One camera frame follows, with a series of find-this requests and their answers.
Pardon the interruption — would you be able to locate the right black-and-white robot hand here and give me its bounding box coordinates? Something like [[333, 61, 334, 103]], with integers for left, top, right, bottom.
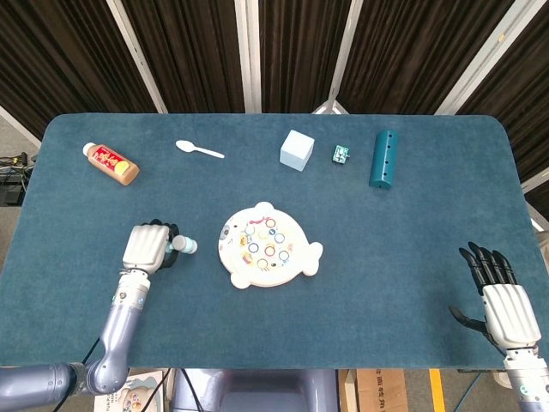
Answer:
[[449, 242, 543, 355]]

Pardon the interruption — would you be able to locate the left black-and-white robot hand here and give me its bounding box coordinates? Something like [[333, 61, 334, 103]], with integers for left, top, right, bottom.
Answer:
[[121, 218, 181, 276]]

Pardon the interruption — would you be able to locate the light blue toy handle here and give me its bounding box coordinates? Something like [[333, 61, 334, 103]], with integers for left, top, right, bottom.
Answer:
[[165, 234, 199, 256]]

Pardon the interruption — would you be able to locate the white fish-shaped toy plate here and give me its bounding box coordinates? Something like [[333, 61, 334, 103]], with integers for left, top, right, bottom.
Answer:
[[217, 201, 324, 290]]

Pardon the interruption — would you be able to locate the brown drink bottle red label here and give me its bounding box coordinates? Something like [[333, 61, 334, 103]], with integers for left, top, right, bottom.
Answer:
[[82, 142, 142, 188]]

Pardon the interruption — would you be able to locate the white plastic spoon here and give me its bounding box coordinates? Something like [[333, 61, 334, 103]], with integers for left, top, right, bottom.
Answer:
[[175, 139, 226, 160]]

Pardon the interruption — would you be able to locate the printed toy packaging box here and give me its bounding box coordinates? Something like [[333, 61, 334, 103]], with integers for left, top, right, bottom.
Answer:
[[94, 369, 166, 412]]

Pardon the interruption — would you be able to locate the brown cardboard box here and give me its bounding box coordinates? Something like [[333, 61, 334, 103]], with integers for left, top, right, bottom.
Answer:
[[338, 368, 408, 412]]

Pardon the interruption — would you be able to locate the light blue cube block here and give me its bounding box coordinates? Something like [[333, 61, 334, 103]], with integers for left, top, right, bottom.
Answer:
[[279, 129, 316, 173]]

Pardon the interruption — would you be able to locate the blue felt table mat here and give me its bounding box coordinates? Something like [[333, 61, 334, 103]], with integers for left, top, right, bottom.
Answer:
[[0, 112, 549, 371]]

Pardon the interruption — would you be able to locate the grey-blue robot torso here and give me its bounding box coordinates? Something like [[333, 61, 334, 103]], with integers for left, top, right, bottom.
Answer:
[[171, 367, 341, 412]]

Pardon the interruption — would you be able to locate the teal half-cylinder block with holes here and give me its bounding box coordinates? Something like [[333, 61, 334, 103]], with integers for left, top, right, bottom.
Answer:
[[368, 129, 400, 192]]

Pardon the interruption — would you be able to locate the dark brown curtain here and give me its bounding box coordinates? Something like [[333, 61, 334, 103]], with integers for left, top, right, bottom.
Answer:
[[0, 0, 549, 209]]

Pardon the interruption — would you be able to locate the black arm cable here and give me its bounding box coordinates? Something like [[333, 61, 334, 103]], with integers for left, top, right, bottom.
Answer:
[[54, 336, 102, 412]]

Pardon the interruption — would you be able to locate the black cable by torso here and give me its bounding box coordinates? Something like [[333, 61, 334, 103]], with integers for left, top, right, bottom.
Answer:
[[178, 367, 203, 412]]

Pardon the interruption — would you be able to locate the black cables and power strip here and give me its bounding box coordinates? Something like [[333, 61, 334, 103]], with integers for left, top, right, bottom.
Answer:
[[0, 152, 34, 208]]

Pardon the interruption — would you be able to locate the white metal frame post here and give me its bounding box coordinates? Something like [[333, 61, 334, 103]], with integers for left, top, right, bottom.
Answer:
[[106, 0, 169, 114], [434, 0, 542, 117], [233, 0, 263, 114], [311, 0, 377, 115]]

